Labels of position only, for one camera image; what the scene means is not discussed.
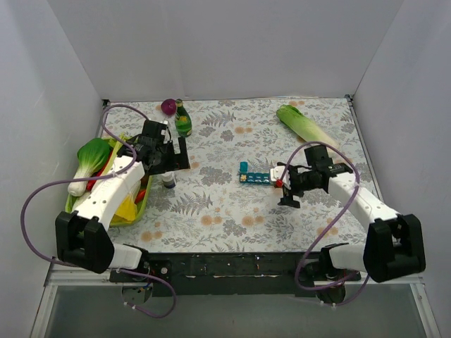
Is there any white pill bottle blue label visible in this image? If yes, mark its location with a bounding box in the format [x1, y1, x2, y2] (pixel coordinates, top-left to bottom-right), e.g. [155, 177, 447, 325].
[161, 172, 176, 189]

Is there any teal weekly pill organizer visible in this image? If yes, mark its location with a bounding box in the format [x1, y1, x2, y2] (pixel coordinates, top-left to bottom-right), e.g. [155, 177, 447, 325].
[239, 161, 272, 185]

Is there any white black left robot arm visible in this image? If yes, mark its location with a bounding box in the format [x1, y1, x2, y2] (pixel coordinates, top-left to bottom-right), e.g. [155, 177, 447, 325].
[56, 120, 190, 273]

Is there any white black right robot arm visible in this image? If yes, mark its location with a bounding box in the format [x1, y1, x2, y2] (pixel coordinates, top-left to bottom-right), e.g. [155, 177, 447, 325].
[270, 144, 426, 282]

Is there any green glass bottle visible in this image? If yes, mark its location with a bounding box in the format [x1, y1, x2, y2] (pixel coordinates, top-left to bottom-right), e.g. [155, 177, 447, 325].
[175, 99, 192, 137]

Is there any floral patterned table mat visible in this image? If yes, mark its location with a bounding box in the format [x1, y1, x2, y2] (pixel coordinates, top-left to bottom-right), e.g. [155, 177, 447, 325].
[109, 97, 377, 252]

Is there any celery stalk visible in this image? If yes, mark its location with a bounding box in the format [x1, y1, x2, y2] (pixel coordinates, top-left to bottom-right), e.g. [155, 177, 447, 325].
[101, 133, 129, 175]

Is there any napa cabbage on table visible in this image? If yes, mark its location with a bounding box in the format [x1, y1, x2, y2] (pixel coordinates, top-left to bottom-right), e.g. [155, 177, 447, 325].
[276, 105, 340, 149]

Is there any purple onion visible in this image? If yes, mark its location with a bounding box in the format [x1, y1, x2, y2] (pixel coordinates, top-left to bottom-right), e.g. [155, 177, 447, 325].
[161, 99, 177, 116]

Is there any bok choy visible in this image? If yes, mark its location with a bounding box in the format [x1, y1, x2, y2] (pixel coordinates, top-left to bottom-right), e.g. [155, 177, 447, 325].
[73, 138, 110, 180]

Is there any yellow white cabbage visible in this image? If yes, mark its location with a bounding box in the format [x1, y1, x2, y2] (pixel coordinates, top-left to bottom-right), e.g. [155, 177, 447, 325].
[115, 193, 137, 222]

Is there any red chili pepper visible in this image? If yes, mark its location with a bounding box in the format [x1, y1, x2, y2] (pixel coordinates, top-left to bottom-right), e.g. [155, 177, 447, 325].
[86, 151, 147, 204]

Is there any green plastic tray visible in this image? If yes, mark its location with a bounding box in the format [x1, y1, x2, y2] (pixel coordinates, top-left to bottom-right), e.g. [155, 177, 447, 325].
[65, 165, 152, 227]

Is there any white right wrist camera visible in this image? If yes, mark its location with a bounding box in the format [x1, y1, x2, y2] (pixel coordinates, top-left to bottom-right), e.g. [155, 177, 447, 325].
[270, 165, 291, 189]

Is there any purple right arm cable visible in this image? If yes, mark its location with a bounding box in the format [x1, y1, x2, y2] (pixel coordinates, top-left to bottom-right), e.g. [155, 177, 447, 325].
[274, 141, 371, 306]

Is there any black table front rail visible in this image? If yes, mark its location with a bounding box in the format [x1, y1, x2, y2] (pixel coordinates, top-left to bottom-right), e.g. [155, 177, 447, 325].
[109, 252, 366, 296]

